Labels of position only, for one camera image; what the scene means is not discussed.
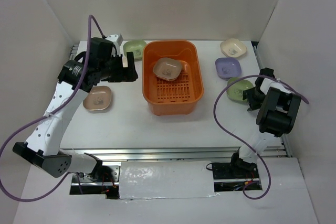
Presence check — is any green plate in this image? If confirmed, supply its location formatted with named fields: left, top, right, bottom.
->
left=226, top=79, right=254, bottom=103
left=123, top=40, right=146, bottom=61

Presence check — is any cream plate back right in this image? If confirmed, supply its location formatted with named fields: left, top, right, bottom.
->
left=220, top=38, right=247, bottom=58

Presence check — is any white sheet front cover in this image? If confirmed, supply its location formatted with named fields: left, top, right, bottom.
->
left=119, top=161, right=216, bottom=199

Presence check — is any pink-brown plate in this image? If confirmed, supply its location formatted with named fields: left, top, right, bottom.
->
left=82, top=86, right=112, bottom=111

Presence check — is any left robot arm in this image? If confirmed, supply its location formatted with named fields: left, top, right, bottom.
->
left=13, top=35, right=138, bottom=182

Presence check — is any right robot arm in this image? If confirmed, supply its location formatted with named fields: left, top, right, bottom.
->
left=228, top=68, right=302, bottom=178

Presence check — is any orange plastic bin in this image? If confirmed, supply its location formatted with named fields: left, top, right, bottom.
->
left=142, top=40, right=204, bottom=116

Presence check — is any cream plate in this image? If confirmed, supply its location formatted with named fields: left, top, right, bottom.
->
left=220, top=38, right=247, bottom=58
left=122, top=57, right=128, bottom=68

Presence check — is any purple plate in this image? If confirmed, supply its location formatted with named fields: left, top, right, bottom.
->
left=215, top=58, right=242, bottom=80

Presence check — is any yellow plate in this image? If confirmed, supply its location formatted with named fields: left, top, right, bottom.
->
left=155, top=60, right=187, bottom=83

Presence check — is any aluminium rail frame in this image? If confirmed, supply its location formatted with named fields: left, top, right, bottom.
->
left=59, top=40, right=293, bottom=196

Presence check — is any cream plate left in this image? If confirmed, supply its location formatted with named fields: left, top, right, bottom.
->
left=122, top=57, right=128, bottom=68

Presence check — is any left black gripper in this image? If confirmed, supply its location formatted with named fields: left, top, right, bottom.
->
left=99, top=51, right=138, bottom=83

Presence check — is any brown plate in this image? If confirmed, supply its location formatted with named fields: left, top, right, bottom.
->
left=153, top=58, right=182, bottom=81

